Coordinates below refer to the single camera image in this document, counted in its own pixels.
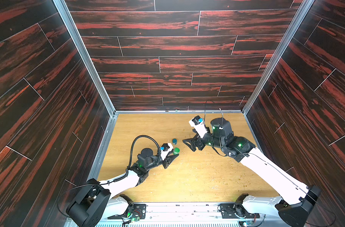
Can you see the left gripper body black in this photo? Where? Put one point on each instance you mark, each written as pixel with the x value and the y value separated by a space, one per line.
pixel 160 163

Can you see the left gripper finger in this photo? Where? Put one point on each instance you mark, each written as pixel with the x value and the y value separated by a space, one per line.
pixel 168 161
pixel 171 155

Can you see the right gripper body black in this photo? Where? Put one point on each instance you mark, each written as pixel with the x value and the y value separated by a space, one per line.
pixel 197 140

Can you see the green paint jar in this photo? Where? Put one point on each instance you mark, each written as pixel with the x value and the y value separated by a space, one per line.
pixel 176 151

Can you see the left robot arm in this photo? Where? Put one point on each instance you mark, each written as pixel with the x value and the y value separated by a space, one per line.
pixel 96 200

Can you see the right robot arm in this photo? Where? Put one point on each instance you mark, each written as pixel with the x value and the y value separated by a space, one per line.
pixel 295 201

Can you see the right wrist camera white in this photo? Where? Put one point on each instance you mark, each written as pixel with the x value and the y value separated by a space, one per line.
pixel 198 124

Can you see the front aluminium rail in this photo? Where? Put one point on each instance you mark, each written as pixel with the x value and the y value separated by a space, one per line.
pixel 189 214

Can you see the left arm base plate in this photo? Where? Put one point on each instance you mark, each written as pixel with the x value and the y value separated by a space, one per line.
pixel 134 212

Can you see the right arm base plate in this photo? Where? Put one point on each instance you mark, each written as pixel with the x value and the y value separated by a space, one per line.
pixel 231 210

